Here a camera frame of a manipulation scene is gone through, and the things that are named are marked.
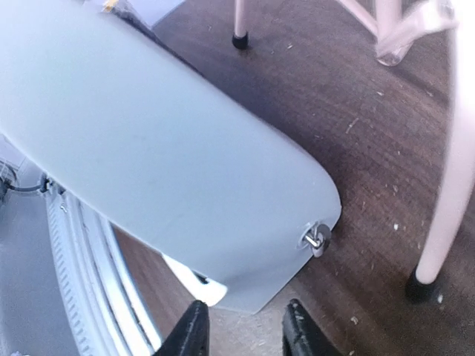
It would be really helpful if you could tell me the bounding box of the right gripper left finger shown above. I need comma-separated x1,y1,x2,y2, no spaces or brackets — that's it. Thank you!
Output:
154,300,210,356

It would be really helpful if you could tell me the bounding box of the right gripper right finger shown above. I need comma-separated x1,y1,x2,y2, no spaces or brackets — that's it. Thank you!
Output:
282,299,342,356

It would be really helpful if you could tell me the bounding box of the white metronome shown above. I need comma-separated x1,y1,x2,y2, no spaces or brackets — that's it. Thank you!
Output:
1,1,341,313

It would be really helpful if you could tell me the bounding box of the pink music stand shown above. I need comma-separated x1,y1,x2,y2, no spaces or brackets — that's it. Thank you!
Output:
340,1,474,304

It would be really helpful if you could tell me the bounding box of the aluminium front rail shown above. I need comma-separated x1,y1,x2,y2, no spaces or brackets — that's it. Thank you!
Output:
43,182,162,355

